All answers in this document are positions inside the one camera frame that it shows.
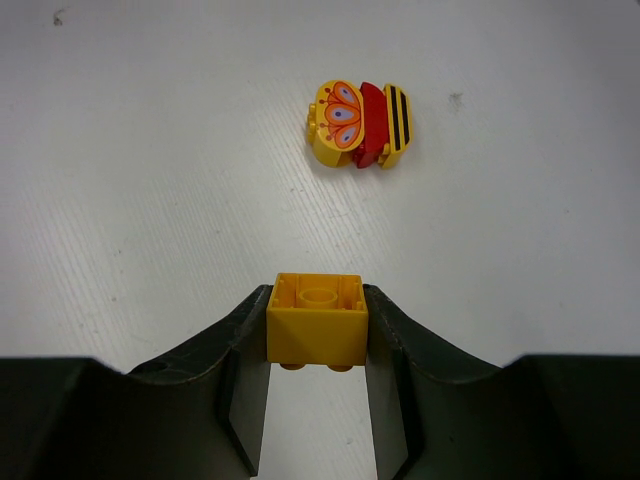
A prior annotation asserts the yellow striped curved lego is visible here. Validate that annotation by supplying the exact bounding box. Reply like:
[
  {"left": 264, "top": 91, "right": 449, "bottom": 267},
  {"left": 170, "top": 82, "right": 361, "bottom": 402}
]
[{"left": 378, "top": 84, "right": 413, "bottom": 169}]

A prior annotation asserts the yellow small lego brick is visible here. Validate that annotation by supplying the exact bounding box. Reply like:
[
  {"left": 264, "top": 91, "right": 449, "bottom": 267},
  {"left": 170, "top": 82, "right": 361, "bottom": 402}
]
[{"left": 266, "top": 273, "right": 369, "bottom": 372}]

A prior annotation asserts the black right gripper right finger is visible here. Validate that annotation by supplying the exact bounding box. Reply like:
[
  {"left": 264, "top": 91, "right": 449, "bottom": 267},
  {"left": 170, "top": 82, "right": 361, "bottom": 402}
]
[{"left": 364, "top": 285, "right": 639, "bottom": 479}]

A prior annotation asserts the red curved lego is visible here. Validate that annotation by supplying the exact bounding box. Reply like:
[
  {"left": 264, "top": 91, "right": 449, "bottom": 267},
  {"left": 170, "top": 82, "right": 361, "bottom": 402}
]
[{"left": 352, "top": 82, "right": 390, "bottom": 169}]

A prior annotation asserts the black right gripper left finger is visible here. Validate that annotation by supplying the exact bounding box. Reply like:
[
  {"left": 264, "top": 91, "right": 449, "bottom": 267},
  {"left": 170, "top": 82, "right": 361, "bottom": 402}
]
[{"left": 1, "top": 285, "right": 271, "bottom": 479}]

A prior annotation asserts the yellow butterfly print lego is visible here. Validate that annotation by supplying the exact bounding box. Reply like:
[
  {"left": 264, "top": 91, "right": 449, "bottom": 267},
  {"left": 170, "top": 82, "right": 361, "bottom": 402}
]
[{"left": 307, "top": 80, "right": 364, "bottom": 168}]

